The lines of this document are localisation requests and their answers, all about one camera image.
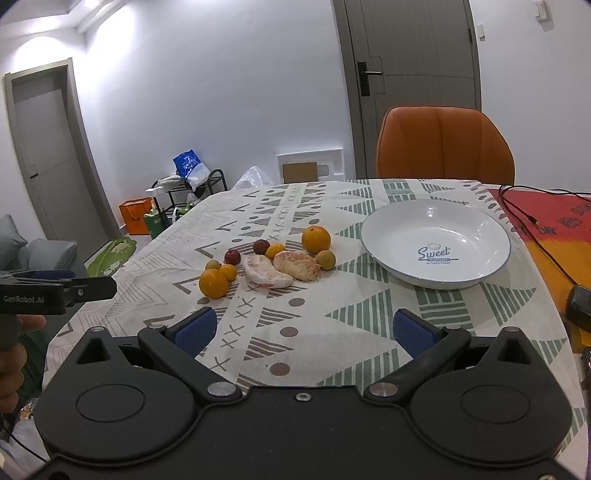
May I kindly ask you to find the orange paper bag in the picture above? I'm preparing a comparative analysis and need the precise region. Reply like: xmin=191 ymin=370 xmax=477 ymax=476
xmin=119 ymin=198 xmax=152 ymax=235

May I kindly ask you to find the grey door with handle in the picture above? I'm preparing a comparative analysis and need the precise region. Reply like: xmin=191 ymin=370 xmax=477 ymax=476
xmin=332 ymin=0 xmax=482 ymax=178

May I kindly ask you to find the dark red plum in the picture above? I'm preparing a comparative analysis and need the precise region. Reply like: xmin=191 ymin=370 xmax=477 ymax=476
xmin=252 ymin=239 xmax=270 ymax=255
xmin=224 ymin=249 xmax=242 ymax=266

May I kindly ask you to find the large orange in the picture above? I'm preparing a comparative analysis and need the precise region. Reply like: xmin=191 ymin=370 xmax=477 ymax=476
xmin=198 ymin=269 xmax=229 ymax=300
xmin=301 ymin=225 xmax=332 ymax=255

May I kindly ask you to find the person's left hand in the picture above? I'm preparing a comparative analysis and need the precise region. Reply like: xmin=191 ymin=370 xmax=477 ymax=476
xmin=1 ymin=315 xmax=46 ymax=414

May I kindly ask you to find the peeled pomelo segment pale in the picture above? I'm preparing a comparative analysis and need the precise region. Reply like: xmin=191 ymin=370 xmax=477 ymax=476
xmin=242 ymin=254 xmax=294 ymax=289

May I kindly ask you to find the white foam packaging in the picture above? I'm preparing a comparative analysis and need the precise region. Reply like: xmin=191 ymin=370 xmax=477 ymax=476
xmin=276 ymin=149 xmax=345 ymax=183

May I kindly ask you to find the blue white bag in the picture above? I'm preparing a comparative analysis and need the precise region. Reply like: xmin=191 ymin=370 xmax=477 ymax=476
xmin=173 ymin=150 xmax=211 ymax=190

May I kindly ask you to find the peeled pomelo segment orange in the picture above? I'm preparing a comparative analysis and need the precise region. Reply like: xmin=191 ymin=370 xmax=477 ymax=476
xmin=273 ymin=251 xmax=321 ymax=282

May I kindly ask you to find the patterned white tablecloth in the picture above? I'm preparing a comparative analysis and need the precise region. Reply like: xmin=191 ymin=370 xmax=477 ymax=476
xmin=46 ymin=179 xmax=588 ymax=474

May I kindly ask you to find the red orange mat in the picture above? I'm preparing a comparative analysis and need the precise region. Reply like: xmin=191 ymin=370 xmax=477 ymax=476
xmin=489 ymin=185 xmax=590 ymax=313

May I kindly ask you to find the black cable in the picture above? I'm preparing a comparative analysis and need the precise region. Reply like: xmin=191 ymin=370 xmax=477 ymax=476
xmin=497 ymin=184 xmax=591 ymax=286

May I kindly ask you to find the orange leather chair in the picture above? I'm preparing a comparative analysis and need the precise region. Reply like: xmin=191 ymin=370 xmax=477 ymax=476
xmin=376 ymin=106 xmax=515 ymax=185

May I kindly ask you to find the green bag on floor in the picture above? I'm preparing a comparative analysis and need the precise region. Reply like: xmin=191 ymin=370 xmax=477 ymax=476
xmin=143 ymin=210 xmax=169 ymax=239

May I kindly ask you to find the green floor mat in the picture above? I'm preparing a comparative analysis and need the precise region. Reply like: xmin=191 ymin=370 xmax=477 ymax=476
xmin=86 ymin=236 xmax=137 ymax=277

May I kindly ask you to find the green-brown round fruit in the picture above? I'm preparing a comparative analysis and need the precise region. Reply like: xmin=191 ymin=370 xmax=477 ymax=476
xmin=315 ymin=250 xmax=335 ymax=271
xmin=204 ymin=260 xmax=221 ymax=270

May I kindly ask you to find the brown cardboard piece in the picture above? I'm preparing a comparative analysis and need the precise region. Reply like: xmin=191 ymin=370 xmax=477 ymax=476
xmin=281 ymin=162 xmax=318 ymax=184

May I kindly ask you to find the white enamel plate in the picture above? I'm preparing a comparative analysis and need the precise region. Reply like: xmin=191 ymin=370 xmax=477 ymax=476
xmin=361 ymin=199 xmax=511 ymax=290

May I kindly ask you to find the black device on table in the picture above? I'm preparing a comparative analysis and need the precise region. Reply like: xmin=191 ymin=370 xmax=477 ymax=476
xmin=565 ymin=285 xmax=591 ymax=332

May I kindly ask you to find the small orange kumquat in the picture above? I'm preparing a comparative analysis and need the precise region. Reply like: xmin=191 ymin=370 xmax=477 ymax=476
xmin=219 ymin=264 xmax=238 ymax=283
xmin=264 ymin=243 xmax=286 ymax=260

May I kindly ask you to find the black metal rack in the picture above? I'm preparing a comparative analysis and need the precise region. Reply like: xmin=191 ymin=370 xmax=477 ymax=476
xmin=145 ymin=169 xmax=228 ymax=226

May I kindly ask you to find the white plastic bag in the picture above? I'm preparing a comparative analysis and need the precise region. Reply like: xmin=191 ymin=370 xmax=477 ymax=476
xmin=232 ymin=166 xmax=276 ymax=190

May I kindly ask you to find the grey sofa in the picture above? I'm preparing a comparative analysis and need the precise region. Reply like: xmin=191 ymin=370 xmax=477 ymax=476
xmin=1 ymin=214 xmax=87 ymax=277

